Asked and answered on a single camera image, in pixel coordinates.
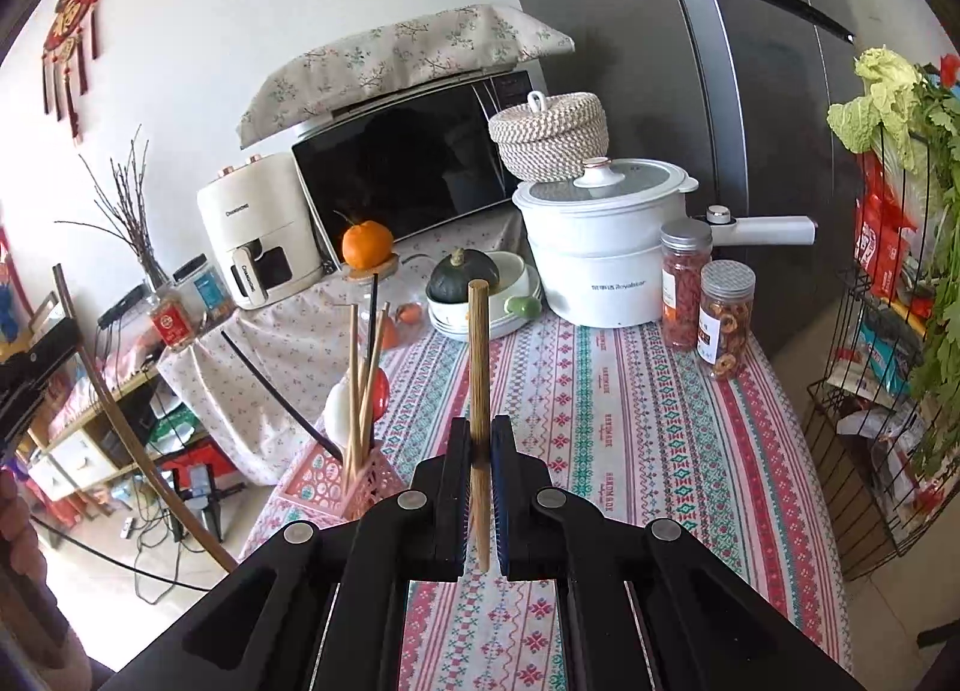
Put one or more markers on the white air fryer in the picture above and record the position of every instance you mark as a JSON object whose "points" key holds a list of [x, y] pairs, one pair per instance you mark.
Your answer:
{"points": [[261, 231]]}

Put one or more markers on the floral cushion on microwave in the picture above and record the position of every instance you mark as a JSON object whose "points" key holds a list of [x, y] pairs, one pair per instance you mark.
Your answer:
{"points": [[393, 58]]}

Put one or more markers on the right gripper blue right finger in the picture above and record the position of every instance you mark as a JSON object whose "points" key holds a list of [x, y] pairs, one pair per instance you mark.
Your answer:
{"points": [[509, 497]]}

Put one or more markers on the jar of dried fruit rings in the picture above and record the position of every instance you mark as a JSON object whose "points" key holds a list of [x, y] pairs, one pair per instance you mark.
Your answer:
{"points": [[726, 307]]}

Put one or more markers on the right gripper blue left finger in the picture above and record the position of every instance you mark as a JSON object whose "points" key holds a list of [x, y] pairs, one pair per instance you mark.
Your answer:
{"points": [[453, 502]]}

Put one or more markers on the white electric cooking pot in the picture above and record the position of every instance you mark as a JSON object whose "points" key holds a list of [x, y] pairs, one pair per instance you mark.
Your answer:
{"points": [[596, 240]]}

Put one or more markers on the pink perforated utensil holder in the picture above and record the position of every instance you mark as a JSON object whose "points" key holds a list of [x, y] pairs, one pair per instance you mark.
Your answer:
{"points": [[321, 491]]}

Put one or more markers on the white plastic spoon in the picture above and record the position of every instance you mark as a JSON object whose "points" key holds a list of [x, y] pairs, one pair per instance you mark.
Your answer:
{"points": [[341, 413]]}

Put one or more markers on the jar of red dried berries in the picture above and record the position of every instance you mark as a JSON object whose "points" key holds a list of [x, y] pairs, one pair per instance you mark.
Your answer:
{"points": [[686, 246]]}

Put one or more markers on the glass jar with tangerines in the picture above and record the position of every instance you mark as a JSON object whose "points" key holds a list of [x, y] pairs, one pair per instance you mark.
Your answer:
{"points": [[402, 288]]}

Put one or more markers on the black chopstick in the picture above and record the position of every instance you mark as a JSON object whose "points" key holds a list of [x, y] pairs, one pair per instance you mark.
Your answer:
{"points": [[373, 311], [290, 409]]}

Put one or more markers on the floral white cloth cover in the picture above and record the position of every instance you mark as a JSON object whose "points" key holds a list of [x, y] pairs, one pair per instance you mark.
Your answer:
{"points": [[300, 344]]}

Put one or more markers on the red plastic spoon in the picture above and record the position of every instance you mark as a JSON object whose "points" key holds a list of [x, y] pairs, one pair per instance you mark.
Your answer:
{"points": [[380, 394]]}

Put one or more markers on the bamboo chopstick bundle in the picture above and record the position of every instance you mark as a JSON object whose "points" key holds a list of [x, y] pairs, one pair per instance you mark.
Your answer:
{"points": [[360, 450]]}

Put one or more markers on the red label glass jar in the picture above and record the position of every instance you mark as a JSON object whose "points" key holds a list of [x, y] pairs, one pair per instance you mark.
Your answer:
{"points": [[169, 317]]}

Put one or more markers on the woven white lidded basket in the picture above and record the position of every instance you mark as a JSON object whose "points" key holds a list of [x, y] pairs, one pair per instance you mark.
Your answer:
{"points": [[548, 139]]}

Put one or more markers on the black wire rack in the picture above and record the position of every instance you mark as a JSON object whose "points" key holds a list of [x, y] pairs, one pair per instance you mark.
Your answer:
{"points": [[860, 427]]}

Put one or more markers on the dried twig branches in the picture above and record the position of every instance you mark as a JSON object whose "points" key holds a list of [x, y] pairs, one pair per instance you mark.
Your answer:
{"points": [[120, 201]]}

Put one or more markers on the green leafy vegetables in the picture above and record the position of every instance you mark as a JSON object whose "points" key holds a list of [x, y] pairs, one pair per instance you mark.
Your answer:
{"points": [[903, 131]]}

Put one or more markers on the dark green squash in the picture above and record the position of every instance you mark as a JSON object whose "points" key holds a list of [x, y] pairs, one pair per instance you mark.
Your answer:
{"points": [[450, 279]]}

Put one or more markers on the red chinese knot decoration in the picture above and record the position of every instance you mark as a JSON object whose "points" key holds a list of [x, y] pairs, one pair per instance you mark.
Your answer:
{"points": [[71, 42]]}

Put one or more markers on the black microwave oven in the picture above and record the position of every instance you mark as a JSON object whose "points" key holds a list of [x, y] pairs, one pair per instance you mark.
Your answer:
{"points": [[411, 162]]}

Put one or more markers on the grey refrigerator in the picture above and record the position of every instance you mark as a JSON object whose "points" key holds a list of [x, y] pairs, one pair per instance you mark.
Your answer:
{"points": [[737, 92]]}

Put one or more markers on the person's left hand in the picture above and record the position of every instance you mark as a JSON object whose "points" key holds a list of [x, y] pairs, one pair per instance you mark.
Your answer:
{"points": [[44, 657]]}

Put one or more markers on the orange tangerine on jar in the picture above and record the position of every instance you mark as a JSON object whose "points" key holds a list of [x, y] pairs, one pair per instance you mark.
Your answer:
{"points": [[366, 245]]}

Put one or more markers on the blue label clear container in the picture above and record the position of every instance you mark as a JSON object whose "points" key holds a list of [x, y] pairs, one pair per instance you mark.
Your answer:
{"points": [[201, 291]]}

